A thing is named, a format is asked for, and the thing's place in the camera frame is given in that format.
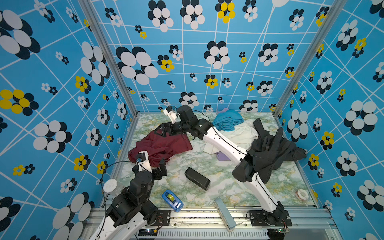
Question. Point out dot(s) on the grey-green rectangular block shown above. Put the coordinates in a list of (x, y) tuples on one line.
[(225, 214)]

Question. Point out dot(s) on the blue tape dispenser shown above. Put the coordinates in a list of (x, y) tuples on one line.
[(172, 200)]

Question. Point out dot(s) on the white cloth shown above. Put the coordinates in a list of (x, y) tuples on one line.
[(243, 135)]

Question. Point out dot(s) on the teal blue cloth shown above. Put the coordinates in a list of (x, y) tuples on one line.
[(227, 121)]

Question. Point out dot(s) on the maroon red shirt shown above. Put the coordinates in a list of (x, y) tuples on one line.
[(159, 148)]

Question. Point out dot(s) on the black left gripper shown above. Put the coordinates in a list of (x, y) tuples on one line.
[(164, 172)]

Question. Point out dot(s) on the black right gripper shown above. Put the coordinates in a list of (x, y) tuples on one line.
[(166, 129)]

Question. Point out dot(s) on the dark grey fleece garment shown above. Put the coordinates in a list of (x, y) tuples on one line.
[(267, 153)]

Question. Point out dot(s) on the white round lid jar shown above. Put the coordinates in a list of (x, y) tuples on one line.
[(113, 187)]

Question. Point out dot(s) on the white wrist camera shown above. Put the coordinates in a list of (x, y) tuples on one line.
[(171, 113), (142, 159)]

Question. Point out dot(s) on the white tape roll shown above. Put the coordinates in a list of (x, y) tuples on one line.
[(302, 195)]

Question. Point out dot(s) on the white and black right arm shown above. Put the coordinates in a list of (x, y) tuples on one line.
[(184, 120)]

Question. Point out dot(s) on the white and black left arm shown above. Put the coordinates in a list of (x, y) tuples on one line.
[(132, 209)]

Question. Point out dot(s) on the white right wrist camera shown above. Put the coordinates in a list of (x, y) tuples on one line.
[(171, 113)]

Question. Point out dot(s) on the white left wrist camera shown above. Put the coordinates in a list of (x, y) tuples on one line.
[(142, 159)]

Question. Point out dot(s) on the black rectangular box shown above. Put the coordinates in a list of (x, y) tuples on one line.
[(197, 178)]

